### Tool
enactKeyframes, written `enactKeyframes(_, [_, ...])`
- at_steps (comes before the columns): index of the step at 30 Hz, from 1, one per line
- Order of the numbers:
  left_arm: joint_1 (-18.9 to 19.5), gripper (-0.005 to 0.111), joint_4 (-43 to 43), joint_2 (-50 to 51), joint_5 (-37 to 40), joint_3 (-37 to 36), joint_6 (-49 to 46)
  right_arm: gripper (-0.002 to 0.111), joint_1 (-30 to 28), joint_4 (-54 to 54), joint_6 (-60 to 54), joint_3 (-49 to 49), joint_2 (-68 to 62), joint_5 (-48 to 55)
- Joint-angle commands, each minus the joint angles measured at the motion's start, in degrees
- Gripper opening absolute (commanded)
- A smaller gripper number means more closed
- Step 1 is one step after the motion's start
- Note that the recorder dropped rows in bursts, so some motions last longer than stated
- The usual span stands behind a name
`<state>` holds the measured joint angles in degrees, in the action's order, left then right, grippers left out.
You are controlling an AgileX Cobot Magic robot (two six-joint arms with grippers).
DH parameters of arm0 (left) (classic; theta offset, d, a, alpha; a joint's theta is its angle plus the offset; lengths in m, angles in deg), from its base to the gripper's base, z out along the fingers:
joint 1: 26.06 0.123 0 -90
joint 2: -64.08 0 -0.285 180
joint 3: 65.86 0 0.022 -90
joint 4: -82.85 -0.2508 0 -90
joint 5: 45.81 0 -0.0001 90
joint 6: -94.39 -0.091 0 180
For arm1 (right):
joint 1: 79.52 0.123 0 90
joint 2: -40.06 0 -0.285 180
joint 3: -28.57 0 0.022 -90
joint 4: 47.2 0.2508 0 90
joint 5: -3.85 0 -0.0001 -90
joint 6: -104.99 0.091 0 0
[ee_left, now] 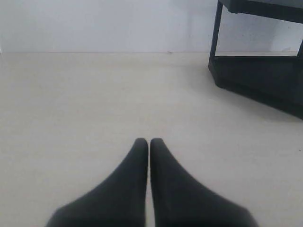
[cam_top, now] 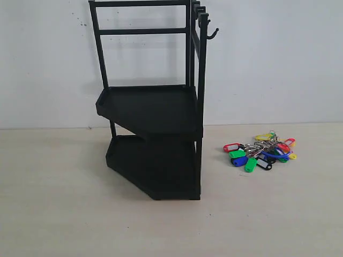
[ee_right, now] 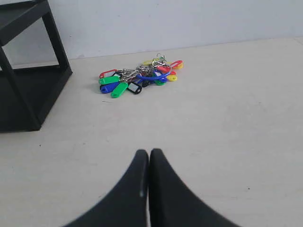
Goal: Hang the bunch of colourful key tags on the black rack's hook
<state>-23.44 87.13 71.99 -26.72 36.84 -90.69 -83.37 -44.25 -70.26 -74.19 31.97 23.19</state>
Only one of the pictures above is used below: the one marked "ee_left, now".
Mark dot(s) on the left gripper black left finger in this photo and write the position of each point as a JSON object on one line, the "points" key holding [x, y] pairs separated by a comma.
{"points": [[119, 201]]}

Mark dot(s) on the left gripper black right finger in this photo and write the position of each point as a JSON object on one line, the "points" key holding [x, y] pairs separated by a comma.
{"points": [[179, 200]]}

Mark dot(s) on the black metal frame stand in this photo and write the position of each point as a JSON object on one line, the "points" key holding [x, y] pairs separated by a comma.
{"points": [[276, 81]]}

